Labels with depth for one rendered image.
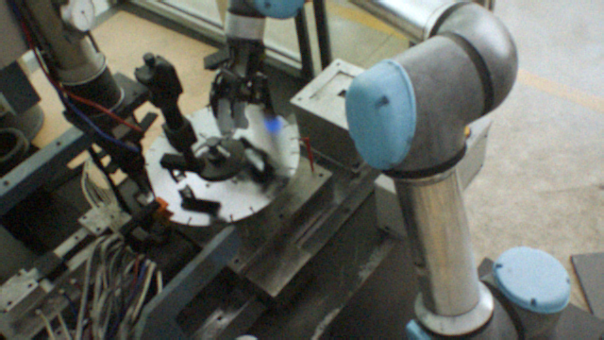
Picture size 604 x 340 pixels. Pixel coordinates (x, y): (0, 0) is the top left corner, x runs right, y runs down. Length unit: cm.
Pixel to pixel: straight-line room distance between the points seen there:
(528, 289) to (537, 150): 156
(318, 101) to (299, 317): 49
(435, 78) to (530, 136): 188
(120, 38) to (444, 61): 146
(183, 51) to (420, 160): 126
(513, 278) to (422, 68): 42
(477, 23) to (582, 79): 210
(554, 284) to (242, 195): 57
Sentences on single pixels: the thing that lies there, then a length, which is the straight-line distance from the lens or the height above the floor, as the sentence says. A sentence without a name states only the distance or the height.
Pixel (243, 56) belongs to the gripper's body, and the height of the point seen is 115.
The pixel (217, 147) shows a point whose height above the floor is 100.
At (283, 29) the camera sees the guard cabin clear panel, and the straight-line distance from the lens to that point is 160.
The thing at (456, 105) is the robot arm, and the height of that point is 133.
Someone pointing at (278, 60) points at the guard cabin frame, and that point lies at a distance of 166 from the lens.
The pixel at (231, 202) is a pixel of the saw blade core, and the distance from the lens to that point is 112.
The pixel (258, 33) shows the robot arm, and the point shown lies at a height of 118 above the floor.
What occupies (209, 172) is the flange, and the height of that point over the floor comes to 96.
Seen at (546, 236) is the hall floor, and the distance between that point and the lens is 224.
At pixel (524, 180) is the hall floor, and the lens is 238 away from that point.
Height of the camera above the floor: 180
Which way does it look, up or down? 49 degrees down
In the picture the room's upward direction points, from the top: 11 degrees counter-clockwise
